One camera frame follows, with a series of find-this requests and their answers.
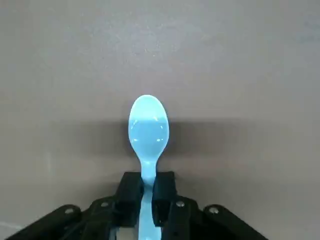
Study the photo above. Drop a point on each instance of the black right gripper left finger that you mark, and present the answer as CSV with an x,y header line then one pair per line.
x,y
105,212

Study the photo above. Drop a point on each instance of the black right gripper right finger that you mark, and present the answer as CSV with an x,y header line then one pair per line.
x,y
190,220

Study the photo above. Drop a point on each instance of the blue plastic spoon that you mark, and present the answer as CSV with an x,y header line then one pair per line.
x,y
149,130

